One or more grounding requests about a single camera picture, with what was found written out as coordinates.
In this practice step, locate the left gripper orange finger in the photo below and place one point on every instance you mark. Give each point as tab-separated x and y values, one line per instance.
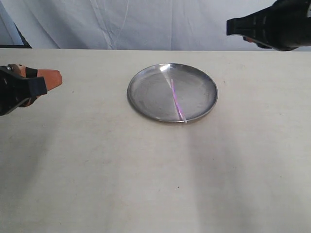
48	77
28	102

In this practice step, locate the round metal plate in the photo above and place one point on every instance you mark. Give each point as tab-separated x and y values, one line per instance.
149	92

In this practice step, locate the white backdrop cloth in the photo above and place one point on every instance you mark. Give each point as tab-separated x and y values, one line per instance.
131	24

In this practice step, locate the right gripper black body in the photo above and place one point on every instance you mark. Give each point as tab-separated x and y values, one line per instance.
284	26

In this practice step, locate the pink plastic straw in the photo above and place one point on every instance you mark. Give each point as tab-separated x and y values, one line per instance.
178	108

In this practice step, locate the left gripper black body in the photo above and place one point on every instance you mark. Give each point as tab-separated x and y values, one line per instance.
9	102

